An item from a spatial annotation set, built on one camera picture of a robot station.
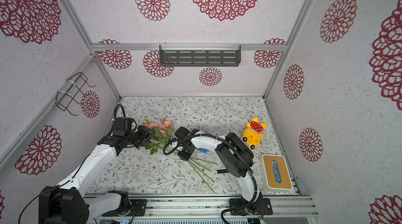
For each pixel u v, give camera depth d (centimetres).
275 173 81
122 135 63
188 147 78
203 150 91
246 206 62
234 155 51
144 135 73
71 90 78
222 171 86
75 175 44
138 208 73
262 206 73
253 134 94
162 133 95
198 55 93
